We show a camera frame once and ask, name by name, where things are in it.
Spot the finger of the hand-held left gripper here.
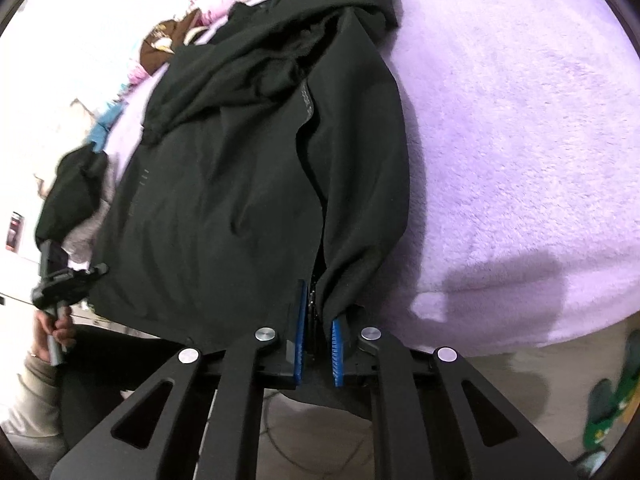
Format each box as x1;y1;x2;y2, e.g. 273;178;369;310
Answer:
70;262;110;288

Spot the grey fleece garment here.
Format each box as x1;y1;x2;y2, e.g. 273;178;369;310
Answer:
62;200;118;268

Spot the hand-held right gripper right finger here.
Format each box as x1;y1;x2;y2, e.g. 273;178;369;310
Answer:
331;310;581;480

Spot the person's left hand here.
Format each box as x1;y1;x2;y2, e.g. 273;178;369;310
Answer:
32;305;76;361

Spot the person's left forearm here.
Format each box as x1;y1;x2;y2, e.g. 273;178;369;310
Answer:
0;350;68;453

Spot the folded black garment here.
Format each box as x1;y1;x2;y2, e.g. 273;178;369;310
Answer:
34;147;110;256

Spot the purple bed blanket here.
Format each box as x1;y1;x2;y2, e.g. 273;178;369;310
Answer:
92;0;640;358

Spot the brown cartoon cushion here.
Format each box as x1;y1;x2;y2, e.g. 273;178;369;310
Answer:
139;12;211;73

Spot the red and black box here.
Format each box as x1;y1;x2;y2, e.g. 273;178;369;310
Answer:
5;212;25;251

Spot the black jacket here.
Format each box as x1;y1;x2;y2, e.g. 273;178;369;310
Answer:
87;0;412;356

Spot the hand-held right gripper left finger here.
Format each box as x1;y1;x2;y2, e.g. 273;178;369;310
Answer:
50;280;307;480

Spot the green slipper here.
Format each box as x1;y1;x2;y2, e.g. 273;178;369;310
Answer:
584;379;626;450
614;332;640;413

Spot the blue pillow with orange print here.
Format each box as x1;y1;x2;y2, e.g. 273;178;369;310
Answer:
90;102;126;153

